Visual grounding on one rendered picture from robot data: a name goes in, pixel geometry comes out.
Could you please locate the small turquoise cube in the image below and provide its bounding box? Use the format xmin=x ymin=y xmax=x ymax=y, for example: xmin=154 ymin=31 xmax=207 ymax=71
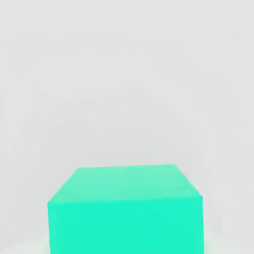
xmin=47 ymin=163 xmax=205 ymax=254

